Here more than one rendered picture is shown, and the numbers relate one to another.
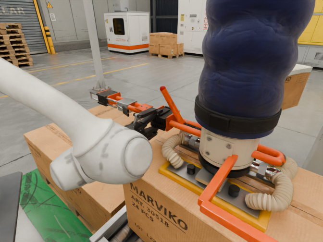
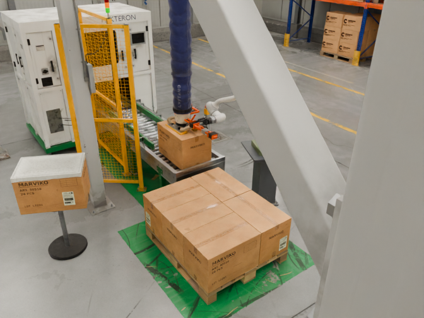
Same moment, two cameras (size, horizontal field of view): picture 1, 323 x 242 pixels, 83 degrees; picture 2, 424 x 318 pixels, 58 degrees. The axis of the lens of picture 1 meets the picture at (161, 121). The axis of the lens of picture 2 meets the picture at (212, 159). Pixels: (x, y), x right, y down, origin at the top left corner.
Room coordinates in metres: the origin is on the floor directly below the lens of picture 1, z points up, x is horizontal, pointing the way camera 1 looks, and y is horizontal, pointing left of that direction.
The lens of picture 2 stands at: (4.43, 1.26, 2.85)
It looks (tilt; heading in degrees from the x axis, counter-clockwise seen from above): 29 degrees down; 196
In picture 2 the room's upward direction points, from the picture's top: straight up
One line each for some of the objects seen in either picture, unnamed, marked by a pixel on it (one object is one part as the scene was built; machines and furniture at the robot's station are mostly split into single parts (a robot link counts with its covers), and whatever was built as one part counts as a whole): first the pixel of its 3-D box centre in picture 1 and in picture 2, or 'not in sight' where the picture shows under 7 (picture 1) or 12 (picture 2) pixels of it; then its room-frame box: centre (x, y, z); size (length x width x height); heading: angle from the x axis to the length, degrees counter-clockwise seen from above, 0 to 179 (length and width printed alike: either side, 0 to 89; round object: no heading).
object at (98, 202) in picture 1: (116, 151); (214, 221); (1.35, 0.42, 0.34); 1.20 x 1.00 x 0.40; 52
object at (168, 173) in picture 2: not in sight; (132, 142); (0.23, -1.04, 0.50); 2.31 x 0.05 x 0.19; 52
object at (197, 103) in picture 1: (234, 107); (182, 108); (0.48, -0.21, 1.19); 0.23 x 0.23 x 0.04
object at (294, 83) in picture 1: (266, 85); (53, 182); (1.80, -1.07, 0.82); 0.60 x 0.40 x 0.40; 117
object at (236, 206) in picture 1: (210, 182); not in sight; (0.40, -0.15, 0.97); 0.34 x 0.10 x 0.05; 52
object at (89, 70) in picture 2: not in sight; (89, 77); (0.95, -1.07, 1.62); 0.20 x 0.05 x 0.30; 52
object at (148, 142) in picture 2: not in sight; (124, 126); (-0.04, -1.29, 0.60); 1.60 x 0.10 x 0.09; 52
